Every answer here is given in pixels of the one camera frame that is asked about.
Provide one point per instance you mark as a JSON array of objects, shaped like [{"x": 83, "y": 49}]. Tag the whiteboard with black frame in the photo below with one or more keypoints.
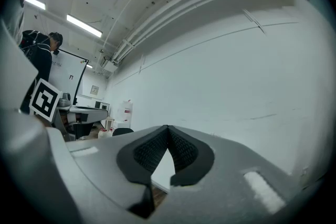
[{"x": 67, "y": 76}]

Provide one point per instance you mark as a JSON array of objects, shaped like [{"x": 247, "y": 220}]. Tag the grey desk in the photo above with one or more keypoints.
[{"x": 89, "y": 112}]

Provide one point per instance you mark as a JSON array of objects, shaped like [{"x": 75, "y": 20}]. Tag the white ceiling pipes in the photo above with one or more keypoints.
[{"x": 183, "y": 5}]

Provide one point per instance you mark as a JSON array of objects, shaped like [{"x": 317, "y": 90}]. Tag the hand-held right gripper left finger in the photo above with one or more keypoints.
[{"x": 99, "y": 165}]

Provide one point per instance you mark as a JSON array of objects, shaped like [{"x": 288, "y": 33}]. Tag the long ceiling light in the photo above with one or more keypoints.
[
  {"x": 34, "y": 2},
  {"x": 89, "y": 65},
  {"x": 84, "y": 25}
]

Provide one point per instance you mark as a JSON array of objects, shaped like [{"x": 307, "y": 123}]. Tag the white plastic bag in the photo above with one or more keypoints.
[{"x": 126, "y": 110}]

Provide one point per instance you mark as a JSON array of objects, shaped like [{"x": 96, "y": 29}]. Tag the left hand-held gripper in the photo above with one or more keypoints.
[{"x": 44, "y": 99}]

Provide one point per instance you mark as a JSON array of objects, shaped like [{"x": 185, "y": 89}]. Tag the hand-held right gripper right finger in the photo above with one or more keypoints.
[{"x": 225, "y": 165}]

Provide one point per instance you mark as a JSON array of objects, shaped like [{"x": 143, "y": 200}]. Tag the black boxes on shelf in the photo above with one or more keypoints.
[{"x": 102, "y": 105}]

